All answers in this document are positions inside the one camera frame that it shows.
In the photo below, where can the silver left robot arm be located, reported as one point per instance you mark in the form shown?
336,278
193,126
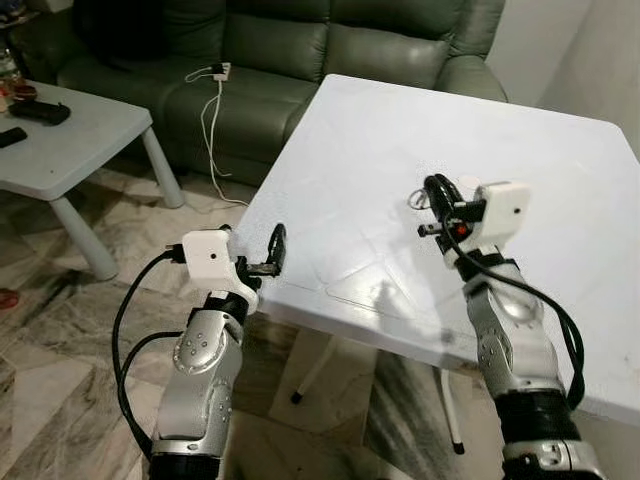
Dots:
195,380

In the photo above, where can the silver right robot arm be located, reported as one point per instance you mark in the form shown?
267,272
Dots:
510,340

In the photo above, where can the white table leg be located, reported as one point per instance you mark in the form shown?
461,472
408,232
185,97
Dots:
451,410
312,370

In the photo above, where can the white charger plug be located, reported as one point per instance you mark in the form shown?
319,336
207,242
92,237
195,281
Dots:
221,71

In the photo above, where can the green leather sofa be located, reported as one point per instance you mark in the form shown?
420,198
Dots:
300,50

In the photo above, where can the grey low coffee table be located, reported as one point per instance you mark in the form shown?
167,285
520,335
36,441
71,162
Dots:
90,130

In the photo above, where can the red slipper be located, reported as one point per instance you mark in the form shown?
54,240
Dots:
7,298

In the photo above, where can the black cushion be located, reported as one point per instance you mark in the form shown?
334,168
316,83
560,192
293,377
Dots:
120,25

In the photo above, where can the black remote control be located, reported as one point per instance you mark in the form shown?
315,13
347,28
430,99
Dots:
40,112

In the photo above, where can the flat black phone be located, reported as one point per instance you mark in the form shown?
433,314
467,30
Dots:
12,137

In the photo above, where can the small red object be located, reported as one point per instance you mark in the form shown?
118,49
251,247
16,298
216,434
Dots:
24,95

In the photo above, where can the clear bottle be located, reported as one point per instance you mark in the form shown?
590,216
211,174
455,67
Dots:
8,65

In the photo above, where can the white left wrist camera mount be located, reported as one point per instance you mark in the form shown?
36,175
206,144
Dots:
210,255

